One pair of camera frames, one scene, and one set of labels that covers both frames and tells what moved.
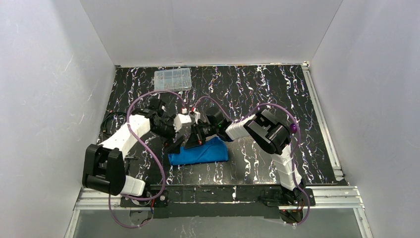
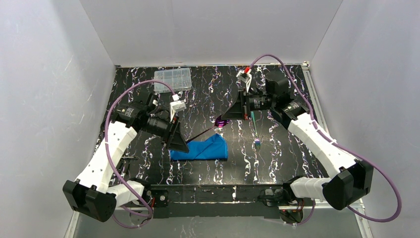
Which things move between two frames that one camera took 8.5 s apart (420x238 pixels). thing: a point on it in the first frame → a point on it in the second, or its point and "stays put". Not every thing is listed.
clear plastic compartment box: (173, 80) stays put
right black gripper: (197, 135) → (244, 104)
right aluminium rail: (339, 174) stays put
